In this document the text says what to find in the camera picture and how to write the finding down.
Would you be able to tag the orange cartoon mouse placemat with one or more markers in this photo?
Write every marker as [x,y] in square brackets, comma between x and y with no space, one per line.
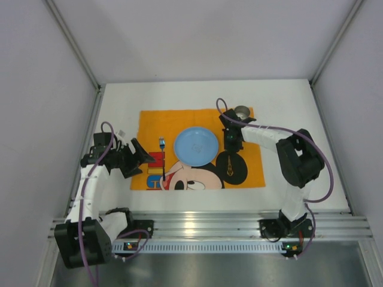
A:
[247,163]

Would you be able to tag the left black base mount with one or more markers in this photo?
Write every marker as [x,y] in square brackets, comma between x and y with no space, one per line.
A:
[138,229]

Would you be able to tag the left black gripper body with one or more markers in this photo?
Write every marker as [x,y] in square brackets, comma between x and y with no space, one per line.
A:
[130,160]

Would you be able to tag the blue metallic fork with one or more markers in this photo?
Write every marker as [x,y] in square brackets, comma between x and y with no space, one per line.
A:
[162,147]

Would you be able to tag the paper cup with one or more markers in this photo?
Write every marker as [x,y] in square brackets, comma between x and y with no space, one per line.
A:
[242,112]

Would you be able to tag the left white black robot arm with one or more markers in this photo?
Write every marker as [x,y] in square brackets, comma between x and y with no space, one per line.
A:
[85,237]

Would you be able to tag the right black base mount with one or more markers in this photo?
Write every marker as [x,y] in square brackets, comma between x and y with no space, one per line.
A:
[274,229]

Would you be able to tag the gold spoon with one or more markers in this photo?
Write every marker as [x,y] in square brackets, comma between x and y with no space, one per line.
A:
[230,171]

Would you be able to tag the blue plastic plate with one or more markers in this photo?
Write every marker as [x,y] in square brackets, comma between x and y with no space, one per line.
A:
[196,146]

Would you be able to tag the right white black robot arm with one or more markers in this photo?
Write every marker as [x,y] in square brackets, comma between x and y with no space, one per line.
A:
[300,161]

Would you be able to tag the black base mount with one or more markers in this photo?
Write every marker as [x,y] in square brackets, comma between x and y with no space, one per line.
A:
[274,229]
[138,229]

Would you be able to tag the aluminium rail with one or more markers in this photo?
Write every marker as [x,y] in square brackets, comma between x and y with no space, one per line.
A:
[246,225]

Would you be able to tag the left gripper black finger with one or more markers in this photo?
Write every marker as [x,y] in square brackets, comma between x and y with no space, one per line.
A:
[128,173]
[141,155]

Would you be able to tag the slotted cable duct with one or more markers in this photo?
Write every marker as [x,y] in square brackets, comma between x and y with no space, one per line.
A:
[153,247]

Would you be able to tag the right aluminium frame post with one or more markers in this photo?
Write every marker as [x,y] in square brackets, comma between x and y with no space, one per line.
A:
[336,41]

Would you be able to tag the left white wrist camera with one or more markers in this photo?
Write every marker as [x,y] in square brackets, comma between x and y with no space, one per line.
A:
[120,135]

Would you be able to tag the left aluminium frame post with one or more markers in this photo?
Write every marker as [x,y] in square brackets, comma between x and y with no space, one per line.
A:
[60,21]

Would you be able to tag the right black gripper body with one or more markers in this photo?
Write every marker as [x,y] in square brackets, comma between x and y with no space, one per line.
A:
[232,145]

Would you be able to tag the aluminium frame post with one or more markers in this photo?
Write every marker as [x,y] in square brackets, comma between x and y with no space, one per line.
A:
[336,41]
[60,21]

